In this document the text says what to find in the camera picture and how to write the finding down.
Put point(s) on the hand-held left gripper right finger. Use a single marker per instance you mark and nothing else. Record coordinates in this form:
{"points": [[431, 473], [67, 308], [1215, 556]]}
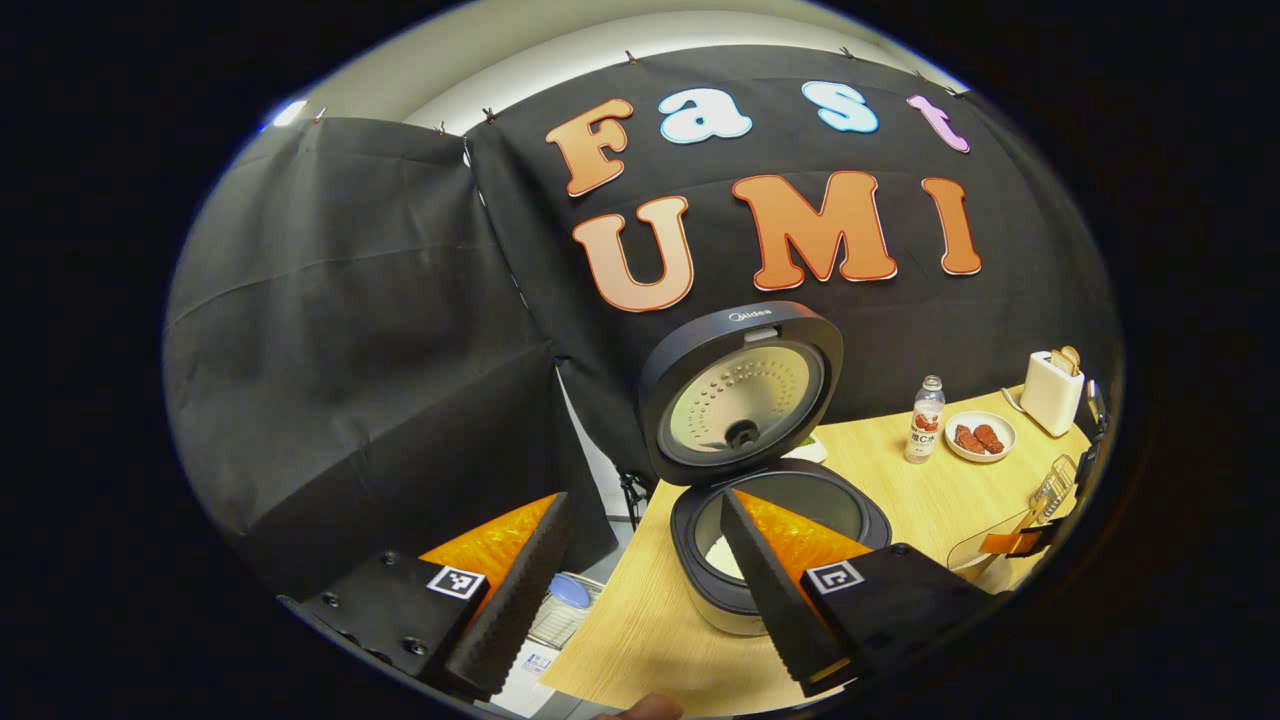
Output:
{"points": [[775, 620]]}

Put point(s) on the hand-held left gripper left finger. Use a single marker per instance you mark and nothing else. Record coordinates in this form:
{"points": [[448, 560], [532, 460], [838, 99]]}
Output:
{"points": [[515, 610]]}

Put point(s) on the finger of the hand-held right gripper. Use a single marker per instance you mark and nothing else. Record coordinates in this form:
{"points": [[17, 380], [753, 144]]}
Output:
{"points": [[1000, 543]]}

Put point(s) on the white rice heap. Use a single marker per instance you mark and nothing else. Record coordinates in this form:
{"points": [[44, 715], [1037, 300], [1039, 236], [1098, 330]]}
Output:
{"points": [[725, 558]]}

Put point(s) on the black rice cooker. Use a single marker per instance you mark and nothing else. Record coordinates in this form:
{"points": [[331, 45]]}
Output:
{"points": [[700, 340]]}

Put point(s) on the glass bowl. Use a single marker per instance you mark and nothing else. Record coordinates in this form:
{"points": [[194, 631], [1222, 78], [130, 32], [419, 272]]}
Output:
{"points": [[965, 560]]}

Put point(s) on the white slatted crate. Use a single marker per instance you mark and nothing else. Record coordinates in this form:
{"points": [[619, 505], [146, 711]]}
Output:
{"points": [[560, 625]]}

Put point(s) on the blue round lid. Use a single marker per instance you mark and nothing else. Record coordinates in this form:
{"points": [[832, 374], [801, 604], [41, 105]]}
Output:
{"points": [[570, 590]]}

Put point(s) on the red meat piece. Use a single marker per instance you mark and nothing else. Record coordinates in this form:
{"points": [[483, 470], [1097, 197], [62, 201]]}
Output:
{"points": [[967, 440], [991, 437]]}

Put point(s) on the white round plate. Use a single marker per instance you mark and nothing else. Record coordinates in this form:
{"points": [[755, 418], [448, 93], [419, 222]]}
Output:
{"points": [[1010, 437]]}

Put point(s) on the clear drink bottle red label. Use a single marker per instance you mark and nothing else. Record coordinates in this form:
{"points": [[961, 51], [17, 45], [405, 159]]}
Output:
{"points": [[923, 435]]}

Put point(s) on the white toaster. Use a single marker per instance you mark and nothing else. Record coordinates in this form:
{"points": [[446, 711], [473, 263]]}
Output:
{"points": [[1045, 395]]}

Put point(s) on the black tripod stand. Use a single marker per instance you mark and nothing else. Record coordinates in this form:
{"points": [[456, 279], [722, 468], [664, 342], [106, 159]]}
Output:
{"points": [[632, 495]]}

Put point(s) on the white divided condiment dish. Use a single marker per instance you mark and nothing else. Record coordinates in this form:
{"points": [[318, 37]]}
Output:
{"points": [[812, 452]]}

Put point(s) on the toast bread slice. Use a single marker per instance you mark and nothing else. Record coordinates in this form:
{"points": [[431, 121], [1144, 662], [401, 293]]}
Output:
{"points": [[1071, 358], [1058, 361]]}

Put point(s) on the ceiling light panel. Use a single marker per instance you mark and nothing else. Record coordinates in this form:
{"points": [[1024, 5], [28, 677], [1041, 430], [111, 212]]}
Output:
{"points": [[290, 112]]}

